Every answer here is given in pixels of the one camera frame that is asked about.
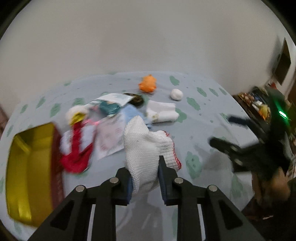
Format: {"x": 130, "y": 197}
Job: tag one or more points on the white sock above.
{"x": 158, "y": 112}

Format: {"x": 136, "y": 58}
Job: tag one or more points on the dark wall picture frame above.
{"x": 282, "y": 64}

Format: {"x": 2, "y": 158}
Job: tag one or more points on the red white knitted cloth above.
{"x": 77, "y": 146}

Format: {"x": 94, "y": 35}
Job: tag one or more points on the white yellow plush toy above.
{"x": 76, "y": 114}

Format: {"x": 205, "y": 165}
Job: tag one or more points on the white gauze bag pink ribbon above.
{"x": 106, "y": 135}

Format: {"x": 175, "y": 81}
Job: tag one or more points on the person right hand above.
{"x": 276, "y": 189}

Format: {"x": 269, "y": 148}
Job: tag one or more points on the red gold toffee tin box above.
{"x": 34, "y": 182}

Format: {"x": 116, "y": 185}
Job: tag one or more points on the light blue folded towel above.
{"x": 130, "y": 111}

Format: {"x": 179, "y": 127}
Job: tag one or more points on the white knitted glove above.
{"x": 142, "y": 150}

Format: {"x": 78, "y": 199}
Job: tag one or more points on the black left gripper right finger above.
{"x": 203, "y": 213}

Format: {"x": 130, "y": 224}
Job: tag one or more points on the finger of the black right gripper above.
{"x": 231, "y": 150}
{"x": 239, "y": 121}

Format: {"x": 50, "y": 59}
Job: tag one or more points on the cluttered side table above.
{"x": 255, "y": 104}

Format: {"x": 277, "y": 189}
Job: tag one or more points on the white round plush ball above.
{"x": 176, "y": 94}

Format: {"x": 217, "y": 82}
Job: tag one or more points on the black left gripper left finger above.
{"x": 70, "y": 220}

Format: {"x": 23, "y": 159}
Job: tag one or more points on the orange plush toy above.
{"x": 148, "y": 84}

